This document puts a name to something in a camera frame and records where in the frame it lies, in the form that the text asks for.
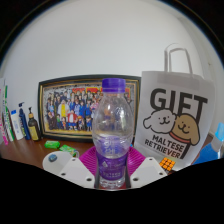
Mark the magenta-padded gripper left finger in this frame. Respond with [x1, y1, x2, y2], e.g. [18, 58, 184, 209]
[57, 146, 100, 189]

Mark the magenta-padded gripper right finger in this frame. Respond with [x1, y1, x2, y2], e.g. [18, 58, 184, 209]
[125, 146, 168, 189]

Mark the clear purple-capped water bottle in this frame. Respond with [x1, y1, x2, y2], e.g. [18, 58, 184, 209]
[92, 78, 134, 190]

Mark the colourful puzzle cube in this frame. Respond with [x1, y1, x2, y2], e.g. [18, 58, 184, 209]
[158, 157, 177, 173]

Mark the green wrapped soap bar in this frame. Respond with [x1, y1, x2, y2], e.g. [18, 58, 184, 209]
[44, 140, 61, 150]
[59, 144, 78, 157]

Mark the brown pump bottle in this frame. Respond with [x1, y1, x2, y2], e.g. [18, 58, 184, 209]
[27, 106, 42, 142]

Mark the white paper gift bag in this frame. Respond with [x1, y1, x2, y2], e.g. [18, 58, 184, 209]
[134, 43, 216, 171]

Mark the blue detergent bottle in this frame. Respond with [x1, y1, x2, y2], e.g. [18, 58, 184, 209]
[193, 122, 224, 166]

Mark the framed cartoon group picture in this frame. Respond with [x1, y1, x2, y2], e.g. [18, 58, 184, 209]
[37, 74, 142, 144]

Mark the dark blue pump shampoo bottle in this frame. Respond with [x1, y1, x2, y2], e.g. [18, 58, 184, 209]
[18, 101, 32, 141]

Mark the white tube with green stripe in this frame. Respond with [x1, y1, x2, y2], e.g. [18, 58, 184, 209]
[2, 84, 16, 143]

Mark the white tube with pink lettering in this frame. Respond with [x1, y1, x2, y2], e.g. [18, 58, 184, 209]
[0, 78, 9, 146]

